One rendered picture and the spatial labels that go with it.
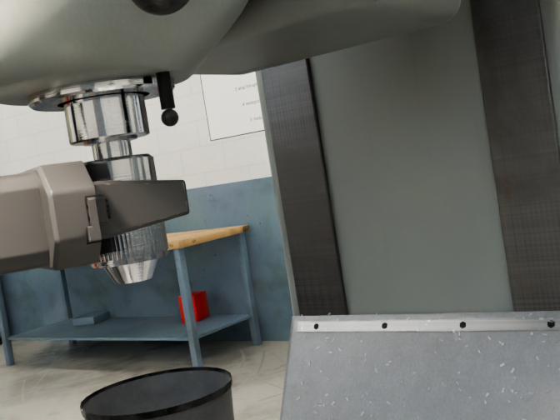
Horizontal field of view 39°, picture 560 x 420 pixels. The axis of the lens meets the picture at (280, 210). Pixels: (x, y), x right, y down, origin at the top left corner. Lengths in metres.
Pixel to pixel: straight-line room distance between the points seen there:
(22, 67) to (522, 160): 0.46
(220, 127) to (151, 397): 3.40
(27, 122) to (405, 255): 6.84
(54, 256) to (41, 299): 7.29
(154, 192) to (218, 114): 5.43
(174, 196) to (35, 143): 7.01
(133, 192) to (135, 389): 2.33
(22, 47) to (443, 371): 0.51
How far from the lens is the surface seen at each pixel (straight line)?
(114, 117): 0.46
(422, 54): 0.77
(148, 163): 0.47
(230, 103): 5.81
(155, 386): 2.77
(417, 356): 0.78
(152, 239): 0.46
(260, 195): 5.69
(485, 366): 0.76
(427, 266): 0.78
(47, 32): 0.40
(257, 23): 0.54
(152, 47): 0.43
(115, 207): 0.44
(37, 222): 0.42
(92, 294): 7.14
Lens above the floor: 1.25
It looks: 3 degrees down
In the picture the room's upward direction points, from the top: 9 degrees counter-clockwise
